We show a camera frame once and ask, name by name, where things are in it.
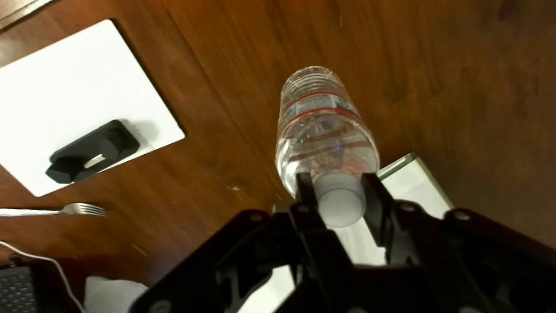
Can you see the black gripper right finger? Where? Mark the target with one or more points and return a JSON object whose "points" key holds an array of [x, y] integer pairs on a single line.
{"points": [[393, 226]]}

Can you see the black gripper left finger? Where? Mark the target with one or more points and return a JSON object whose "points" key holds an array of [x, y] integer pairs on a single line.
{"points": [[315, 231]]}

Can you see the clear plastic water bottle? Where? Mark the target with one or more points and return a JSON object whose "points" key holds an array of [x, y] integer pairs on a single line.
{"points": [[323, 127]]}

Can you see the large open white book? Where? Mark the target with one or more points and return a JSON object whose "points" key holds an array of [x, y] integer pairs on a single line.
{"points": [[410, 183]]}

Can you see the metal spoon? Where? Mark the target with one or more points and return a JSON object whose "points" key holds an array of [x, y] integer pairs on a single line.
{"points": [[80, 209]]}

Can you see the black stapler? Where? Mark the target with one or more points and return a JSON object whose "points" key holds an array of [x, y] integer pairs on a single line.
{"points": [[87, 153]]}

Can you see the white paper sheet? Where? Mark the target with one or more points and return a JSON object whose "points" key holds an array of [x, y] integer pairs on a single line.
{"points": [[70, 92]]}

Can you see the open black laptop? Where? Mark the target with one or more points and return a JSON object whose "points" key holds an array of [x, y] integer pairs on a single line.
{"points": [[17, 292]]}

